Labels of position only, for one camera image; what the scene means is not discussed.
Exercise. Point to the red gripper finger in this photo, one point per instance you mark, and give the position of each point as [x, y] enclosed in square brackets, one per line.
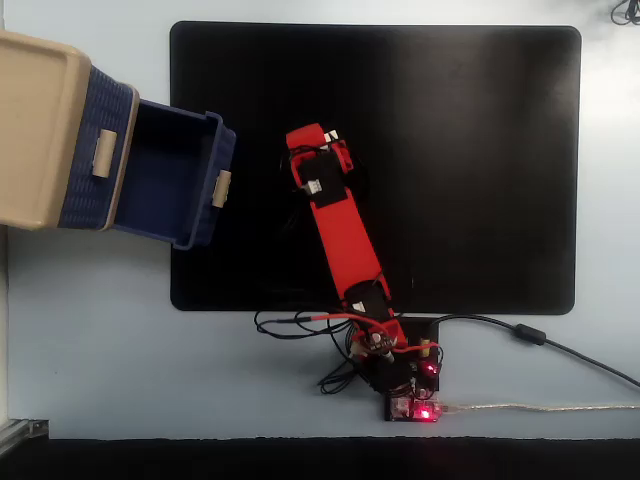
[345, 157]
[305, 136]

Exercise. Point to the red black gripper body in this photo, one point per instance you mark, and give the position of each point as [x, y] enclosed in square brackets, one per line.
[322, 175]

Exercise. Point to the white toy brick block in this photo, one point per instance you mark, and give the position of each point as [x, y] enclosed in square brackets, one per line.
[332, 136]

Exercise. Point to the beige plastic drawer cabinet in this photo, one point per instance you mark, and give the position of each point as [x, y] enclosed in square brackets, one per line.
[30, 125]

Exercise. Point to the black rectangular mat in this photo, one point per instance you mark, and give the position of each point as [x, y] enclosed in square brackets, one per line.
[475, 150]

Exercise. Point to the yellow power connector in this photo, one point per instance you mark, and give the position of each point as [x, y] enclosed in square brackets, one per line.
[425, 347]

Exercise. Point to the controller circuit board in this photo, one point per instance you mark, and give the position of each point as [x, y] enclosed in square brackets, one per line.
[425, 412]

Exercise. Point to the aluminium frame profile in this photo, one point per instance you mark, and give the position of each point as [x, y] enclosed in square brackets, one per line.
[20, 429]

